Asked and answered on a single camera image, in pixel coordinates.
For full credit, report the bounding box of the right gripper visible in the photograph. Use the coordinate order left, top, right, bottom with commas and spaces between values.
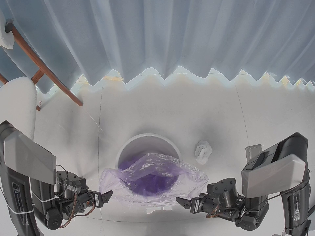
176, 196, 218, 215

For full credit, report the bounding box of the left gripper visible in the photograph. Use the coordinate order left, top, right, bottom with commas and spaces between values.
72, 190, 114, 212

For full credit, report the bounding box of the purple plastic bag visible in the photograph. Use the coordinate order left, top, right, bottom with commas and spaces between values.
99, 152, 209, 205

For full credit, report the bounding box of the white paper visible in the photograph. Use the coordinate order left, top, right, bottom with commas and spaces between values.
195, 140, 213, 166

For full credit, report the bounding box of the white trash bin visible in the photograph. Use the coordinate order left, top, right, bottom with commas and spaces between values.
115, 133, 182, 198

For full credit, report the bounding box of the white padded wooden chair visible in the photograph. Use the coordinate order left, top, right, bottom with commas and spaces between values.
0, 9, 84, 142

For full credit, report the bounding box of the pale blue curtain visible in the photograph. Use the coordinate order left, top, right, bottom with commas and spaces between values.
0, 0, 315, 96

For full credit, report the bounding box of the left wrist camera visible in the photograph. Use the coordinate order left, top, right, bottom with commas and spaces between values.
72, 178, 89, 194

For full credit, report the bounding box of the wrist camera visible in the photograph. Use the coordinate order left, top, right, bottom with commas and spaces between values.
72, 178, 89, 194
206, 183, 218, 196

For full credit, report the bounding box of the brown braided cable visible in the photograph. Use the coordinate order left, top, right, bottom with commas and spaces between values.
206, 204, 223, 219
59, 201, 96, 228

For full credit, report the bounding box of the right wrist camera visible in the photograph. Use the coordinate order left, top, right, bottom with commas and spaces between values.
206, 183, 218, 196

